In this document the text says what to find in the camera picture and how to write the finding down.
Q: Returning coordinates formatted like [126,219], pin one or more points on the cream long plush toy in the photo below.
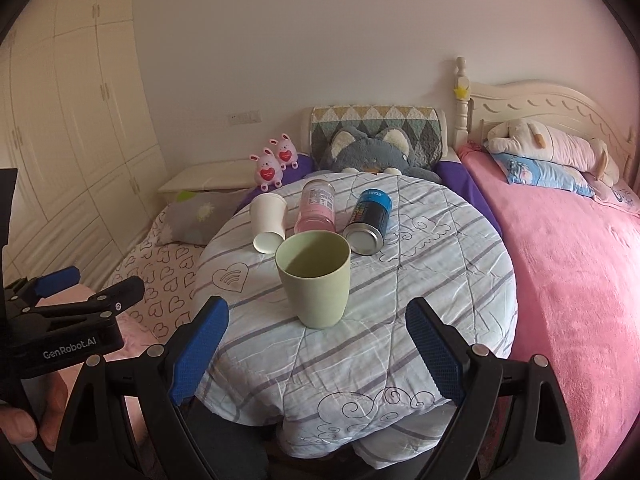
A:
[560,147]

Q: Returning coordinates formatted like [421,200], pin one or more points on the pink cloth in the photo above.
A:
[132,337]

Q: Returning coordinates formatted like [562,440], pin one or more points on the diamond patterned quilt cover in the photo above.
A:
[405,120]

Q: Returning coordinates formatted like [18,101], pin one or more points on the white paper cup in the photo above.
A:
[267,215]

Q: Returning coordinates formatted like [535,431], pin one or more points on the pink fleece blanket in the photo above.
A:
[575,285]

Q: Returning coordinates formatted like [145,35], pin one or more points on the yellow star sticker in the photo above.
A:
[460,91]

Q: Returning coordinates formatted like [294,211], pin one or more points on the person's left hand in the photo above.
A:
[17,425]

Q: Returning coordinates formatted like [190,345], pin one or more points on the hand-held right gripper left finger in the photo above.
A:
[197,355]

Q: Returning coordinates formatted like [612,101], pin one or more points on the cream wardrobe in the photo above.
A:
[75,110]

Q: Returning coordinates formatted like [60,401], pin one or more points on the pink bunny toy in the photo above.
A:
[287,152]
[267,172]

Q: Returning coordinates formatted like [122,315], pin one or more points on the clear bottle with pink contents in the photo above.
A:
[315,210]

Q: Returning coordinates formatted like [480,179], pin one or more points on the cream wooden bed headboard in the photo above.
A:
[550,100]

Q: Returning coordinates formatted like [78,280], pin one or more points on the white wall socket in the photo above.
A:
[245,117]

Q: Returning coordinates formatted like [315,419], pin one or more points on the heart print bed sheet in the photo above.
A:
[165,280]

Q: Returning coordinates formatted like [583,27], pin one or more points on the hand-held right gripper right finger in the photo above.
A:
[434,355]

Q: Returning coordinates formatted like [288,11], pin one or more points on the blue metal can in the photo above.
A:
[369,215]

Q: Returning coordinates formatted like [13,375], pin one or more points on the grey cat plush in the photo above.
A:
[370,152]

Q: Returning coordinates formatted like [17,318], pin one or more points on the grey daisy pillow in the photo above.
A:
[200,221]

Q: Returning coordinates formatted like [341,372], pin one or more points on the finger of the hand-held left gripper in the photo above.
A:
[57,280]
[117,294]

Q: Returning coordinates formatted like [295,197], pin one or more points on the blue cartoon pillow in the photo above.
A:
[545,172]

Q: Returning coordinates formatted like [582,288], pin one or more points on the round table striped cloth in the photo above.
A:
[350,375]

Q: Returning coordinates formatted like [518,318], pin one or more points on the green plastic cup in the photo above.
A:
[320,300]

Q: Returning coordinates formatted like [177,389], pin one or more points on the pink printed pillow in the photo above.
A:
[620,196]

